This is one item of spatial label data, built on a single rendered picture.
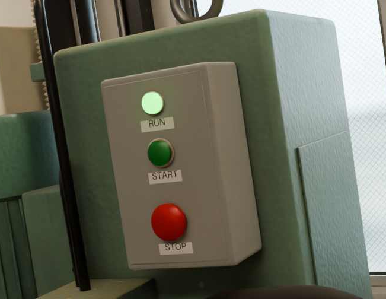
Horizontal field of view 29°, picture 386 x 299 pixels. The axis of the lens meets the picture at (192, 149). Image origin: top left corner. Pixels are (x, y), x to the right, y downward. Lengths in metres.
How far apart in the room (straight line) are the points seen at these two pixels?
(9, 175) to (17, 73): 1.66
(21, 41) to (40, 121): 1.68
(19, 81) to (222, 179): 1.94
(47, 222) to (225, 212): 0.27
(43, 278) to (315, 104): 0.34
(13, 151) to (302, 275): 0.36
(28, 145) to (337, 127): 0.33
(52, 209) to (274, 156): 0.27
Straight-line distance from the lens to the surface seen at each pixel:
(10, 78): 2.45
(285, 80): 0.64
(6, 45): 2.47
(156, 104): 0.58
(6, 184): 0.83
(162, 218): 0.59
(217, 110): 0.57
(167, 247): 0.60
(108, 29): 2.50
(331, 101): 0.76
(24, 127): 0.84
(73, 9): 0.81
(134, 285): 0.67
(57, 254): 0.80
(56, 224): 0.79
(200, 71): 0.57
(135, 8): 2.34
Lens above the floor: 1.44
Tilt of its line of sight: 3 degrees down
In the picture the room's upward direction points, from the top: 8 degrees counter-clockwise
